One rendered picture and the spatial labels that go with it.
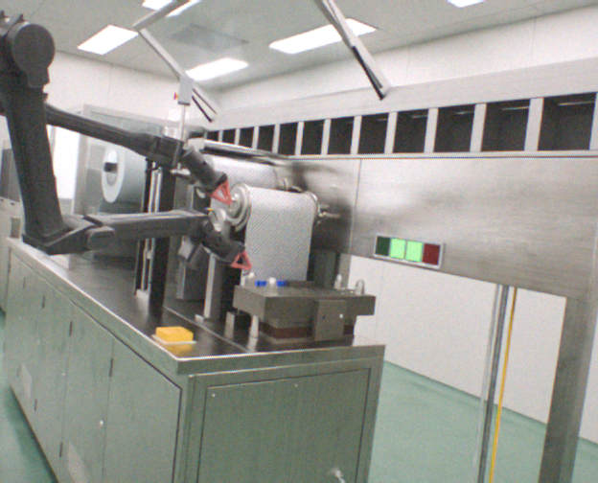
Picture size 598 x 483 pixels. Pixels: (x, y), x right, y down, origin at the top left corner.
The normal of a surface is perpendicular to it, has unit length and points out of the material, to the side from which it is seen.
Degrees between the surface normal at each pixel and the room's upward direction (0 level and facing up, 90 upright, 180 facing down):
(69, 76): 90
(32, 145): 102
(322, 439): 90
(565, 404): 90
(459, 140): 90
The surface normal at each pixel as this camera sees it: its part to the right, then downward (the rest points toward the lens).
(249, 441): 0.59, 0.11
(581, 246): -0.80, -0.06
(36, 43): 0.86, 0.32
